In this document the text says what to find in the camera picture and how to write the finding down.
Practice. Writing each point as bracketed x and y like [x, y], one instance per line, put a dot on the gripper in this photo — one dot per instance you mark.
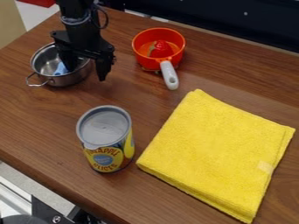
[82, 38]

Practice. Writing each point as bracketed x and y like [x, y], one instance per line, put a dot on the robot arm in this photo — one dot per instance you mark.
[74, 8]

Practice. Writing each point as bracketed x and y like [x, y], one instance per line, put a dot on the silver pot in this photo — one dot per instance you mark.
[58, 68]

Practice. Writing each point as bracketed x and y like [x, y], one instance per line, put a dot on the red toy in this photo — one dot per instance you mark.
[162, 49]

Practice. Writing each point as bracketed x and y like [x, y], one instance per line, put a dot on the yellow can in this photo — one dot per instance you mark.
[106, 139]

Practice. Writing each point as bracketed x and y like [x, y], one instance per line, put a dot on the yellow cloth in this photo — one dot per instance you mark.
[218, 151]

